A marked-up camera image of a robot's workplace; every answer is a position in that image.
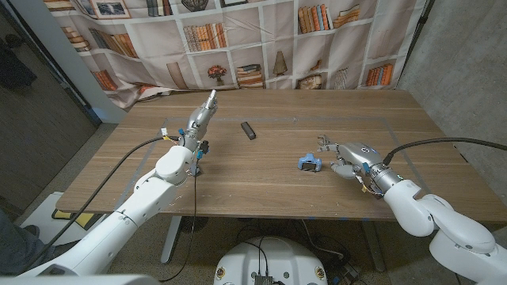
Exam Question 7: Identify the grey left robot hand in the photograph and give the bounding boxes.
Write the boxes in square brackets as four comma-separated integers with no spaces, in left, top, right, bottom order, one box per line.
[177,89,219,151]

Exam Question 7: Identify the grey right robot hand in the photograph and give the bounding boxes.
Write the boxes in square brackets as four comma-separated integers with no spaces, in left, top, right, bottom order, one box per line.
[315,141,404,196]

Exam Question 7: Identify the blue toy camera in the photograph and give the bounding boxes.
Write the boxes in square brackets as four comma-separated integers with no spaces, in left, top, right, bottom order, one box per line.
[297,153,323,173]

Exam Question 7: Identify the black TV remote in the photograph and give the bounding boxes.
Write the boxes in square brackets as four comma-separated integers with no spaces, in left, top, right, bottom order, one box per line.
[240,121,257,141]

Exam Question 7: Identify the grey table leg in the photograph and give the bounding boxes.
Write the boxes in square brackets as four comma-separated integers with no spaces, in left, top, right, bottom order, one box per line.
[360,219,386,273]

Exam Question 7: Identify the printed bookshelf backdrop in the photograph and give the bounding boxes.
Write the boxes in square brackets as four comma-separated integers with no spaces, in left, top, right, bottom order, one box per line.
[42,0,429,110]

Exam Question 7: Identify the black round grille object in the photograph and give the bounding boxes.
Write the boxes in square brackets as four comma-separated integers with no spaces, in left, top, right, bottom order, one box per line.
[180,216,210,234]

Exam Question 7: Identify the power strip on floor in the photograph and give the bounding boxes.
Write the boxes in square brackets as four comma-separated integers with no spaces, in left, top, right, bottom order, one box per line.
[340,263,361,280]

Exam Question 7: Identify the white table leg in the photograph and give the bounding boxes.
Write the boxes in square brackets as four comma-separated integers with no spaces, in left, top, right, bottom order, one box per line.
[160,215,183,265]

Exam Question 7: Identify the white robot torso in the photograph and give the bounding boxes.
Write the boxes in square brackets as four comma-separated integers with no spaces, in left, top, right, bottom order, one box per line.
[212,236,329,285]

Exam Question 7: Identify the black backdrop stand pole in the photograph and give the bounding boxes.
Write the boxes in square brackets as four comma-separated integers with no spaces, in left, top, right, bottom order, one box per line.
[395,0,435,84]

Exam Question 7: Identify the yellow black floor pad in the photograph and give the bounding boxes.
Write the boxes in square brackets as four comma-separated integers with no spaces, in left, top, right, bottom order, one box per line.
[52,208,98,230]

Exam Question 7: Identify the dark door panel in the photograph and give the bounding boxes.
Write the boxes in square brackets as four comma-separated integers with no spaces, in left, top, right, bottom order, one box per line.
[0,0,102,211]

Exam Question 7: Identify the white floor board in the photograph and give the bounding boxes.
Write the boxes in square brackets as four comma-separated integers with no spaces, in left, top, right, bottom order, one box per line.
[21,192,100,242]

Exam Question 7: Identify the person leg in jeans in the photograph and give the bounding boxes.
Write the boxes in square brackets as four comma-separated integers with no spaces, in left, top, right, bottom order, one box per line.
[0,209,80,276]

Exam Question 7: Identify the thin black left wrist cable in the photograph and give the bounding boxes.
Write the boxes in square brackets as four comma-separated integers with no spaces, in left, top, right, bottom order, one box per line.
[158,154,200,283]

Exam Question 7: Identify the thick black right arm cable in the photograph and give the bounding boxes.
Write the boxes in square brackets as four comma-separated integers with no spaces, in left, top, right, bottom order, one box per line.
[382,136,507,166]

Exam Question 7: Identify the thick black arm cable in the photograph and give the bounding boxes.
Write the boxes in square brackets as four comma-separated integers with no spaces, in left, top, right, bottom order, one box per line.
[21,135,181,274]
[382,136,507,166]

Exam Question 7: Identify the white floor cable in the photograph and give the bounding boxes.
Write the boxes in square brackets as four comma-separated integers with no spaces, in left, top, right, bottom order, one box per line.
[303,219,345,259]

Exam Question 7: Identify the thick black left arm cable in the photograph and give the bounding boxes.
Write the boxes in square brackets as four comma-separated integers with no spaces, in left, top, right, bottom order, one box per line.
[21,135,181,274]

